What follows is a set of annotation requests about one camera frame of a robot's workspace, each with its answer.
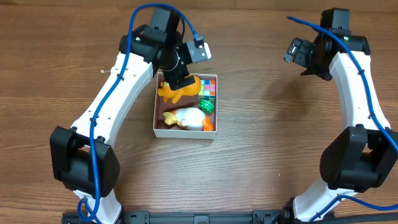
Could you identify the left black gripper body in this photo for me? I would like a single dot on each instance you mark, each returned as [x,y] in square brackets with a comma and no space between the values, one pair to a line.
[179,81]

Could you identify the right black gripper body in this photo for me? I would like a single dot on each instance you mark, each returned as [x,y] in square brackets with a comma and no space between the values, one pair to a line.
[310,71]

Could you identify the orange dinosaur toy figure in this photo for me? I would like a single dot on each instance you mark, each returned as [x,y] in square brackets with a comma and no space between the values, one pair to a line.
[175,95]

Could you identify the multicolour puzzle cube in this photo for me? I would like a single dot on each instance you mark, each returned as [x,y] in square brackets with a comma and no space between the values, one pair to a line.
[208,90]

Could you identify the green round plastic toy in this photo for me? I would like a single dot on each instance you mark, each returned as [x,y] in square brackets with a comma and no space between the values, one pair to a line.
[207,106]

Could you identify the white duck plush toy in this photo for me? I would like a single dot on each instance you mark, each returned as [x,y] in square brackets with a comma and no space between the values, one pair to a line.
[192,119]

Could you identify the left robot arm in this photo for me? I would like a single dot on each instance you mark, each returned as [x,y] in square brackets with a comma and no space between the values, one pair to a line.
[82,155]

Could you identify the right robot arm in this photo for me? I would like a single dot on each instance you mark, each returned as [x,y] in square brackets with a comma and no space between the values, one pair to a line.
[364,153]

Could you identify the white box pink interior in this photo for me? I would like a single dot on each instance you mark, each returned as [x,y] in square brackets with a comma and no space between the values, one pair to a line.
[163,130]

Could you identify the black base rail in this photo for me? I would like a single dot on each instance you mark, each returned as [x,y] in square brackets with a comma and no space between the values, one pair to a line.
[256,216]

